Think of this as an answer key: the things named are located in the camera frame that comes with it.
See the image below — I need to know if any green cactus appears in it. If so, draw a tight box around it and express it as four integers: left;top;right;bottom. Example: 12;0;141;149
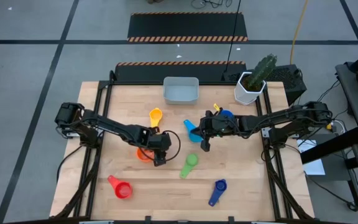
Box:
246;53;278;91

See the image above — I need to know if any black hanging cable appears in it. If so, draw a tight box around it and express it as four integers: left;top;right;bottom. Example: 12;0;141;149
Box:
223;0;242;74

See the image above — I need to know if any yellow measuring cup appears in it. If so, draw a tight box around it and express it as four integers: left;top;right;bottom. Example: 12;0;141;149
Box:
149;107;163;129

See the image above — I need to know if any black hazard-striped floor ramp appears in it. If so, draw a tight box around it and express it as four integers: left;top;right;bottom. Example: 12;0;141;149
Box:
127;11;249;44
114;60;247;83

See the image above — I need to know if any grey plastic basket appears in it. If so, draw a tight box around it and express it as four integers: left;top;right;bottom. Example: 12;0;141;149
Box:
162;76;200;106

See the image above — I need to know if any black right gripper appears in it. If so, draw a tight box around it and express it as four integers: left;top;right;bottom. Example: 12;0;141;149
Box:
198;109;239;153

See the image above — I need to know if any small dark blue measuring cup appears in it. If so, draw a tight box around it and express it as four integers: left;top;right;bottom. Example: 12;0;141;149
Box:
208;179;228;208

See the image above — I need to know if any white paper sheet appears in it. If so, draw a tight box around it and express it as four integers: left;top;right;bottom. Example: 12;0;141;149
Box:
296;139;326;176

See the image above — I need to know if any green measuring cup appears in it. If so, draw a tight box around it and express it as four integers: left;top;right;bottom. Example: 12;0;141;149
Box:
179;153;200;180

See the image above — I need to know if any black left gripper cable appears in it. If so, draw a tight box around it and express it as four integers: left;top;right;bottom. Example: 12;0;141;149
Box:
165;129;182;162

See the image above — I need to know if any red measuring cup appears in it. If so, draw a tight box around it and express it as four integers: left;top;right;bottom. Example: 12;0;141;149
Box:
107;174;134;200

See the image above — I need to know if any large orange measuring cup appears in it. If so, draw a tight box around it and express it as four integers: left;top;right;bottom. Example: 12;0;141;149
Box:
135;146;155;163

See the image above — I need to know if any black aluminium table frame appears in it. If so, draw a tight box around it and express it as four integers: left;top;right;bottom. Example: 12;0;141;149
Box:
50;70;316;222

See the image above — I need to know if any black desk support bar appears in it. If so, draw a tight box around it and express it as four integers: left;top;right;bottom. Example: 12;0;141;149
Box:
300;126;358;165

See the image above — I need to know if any yellow hanging cable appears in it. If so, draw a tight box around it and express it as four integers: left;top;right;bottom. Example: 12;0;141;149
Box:
289;0;334;131

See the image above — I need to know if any black mesh computer case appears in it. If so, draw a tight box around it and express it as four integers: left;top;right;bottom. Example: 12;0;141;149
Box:
222;64;308;106

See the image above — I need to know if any white planter pot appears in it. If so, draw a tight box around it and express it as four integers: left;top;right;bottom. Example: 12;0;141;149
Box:
234;71;267;106

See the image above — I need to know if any light blue measuring cup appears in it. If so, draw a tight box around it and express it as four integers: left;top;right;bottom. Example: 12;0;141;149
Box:
183;119;204;144

